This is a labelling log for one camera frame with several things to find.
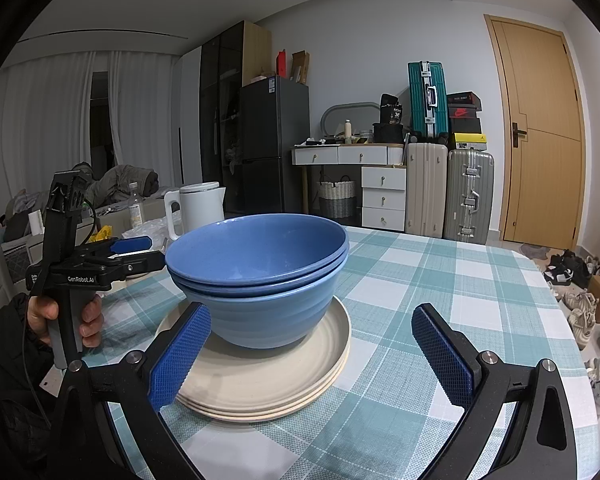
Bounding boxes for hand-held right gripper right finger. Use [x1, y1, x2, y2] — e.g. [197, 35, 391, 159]
[411, 302, 578, 480]

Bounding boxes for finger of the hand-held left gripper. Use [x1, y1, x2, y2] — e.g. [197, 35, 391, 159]
[100, 250, 167, 281]
[82, 236, 153, 262]

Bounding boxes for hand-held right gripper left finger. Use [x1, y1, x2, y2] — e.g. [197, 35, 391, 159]
[55, 301, 213, 480]

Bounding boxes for round cream plate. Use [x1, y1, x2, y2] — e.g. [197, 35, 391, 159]
[177, 350, 348, 422]
[172, 340, 351, 415]
[155, 296, 352, 407]

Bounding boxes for blue bowl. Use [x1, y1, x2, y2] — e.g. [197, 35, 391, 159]
[169, 252, 350, 297]
[165, 214, 350, 282]
[177, 265, 348, 350]

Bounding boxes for person's left forearm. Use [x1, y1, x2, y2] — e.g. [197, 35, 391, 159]
[0, 292, 66, 480]

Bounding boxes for person's left hand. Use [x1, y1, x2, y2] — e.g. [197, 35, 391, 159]
[27, 292, 105, 352]

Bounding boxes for clear plastic bag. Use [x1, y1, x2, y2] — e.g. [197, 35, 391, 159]
[122, 218, 168, 251]

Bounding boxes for clear plastic bottle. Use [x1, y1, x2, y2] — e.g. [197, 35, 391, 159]
[129, 182, 145, 228]

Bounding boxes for grey jacket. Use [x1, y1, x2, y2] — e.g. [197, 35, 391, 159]
[72, 162, 160, 208]

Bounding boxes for white electric kettle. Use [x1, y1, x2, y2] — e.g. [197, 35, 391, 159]
[164, 181, 227, 242]

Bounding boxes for teal white checked tablecloth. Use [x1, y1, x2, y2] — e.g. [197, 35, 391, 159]
[87, 225, 598, 480]

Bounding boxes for white sheer curtain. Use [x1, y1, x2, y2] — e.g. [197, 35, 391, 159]
[107, 52, 181, 196]
[0, 57, 93, 201]

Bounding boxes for white knitted shoes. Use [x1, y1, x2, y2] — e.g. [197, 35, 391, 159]
[562, 290, 598, 348]

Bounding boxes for silver suitcase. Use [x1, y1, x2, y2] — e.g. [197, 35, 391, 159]
[442, 149, 495, 246]

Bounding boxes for dark glass cabinet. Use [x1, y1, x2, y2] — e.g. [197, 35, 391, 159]
[179, 21, 272, 201]

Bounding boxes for beige suitcase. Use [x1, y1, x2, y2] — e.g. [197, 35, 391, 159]
[405, 142, 449, 238]

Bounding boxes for dark grey fridge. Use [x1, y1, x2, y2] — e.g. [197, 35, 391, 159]
[239, 76, 311, 215]

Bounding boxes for white drawer dresser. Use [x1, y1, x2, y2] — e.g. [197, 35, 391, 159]
[292, 144, 408, 231]

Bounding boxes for woven laundry basket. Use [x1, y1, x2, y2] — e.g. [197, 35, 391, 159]
[319, 176, 357, 219]

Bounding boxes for oval grey-framed mirror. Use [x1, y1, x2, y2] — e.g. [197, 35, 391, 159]
[321, 102, 382, 143]

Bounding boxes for stack of shoe boxes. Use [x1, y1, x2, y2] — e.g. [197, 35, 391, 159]
[447, 91, 487, 151]

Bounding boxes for wooden door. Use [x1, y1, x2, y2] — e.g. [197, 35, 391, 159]
[484, 14, 583, 251]

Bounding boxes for tall cardboard box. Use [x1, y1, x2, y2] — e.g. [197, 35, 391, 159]
[291, 51, 311, 85]

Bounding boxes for black printed paper bag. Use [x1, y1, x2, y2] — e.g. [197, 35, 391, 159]
[380, 94, 406, 127]

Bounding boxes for teal suitcase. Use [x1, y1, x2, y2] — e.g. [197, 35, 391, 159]
[407, 61, 449, 142]

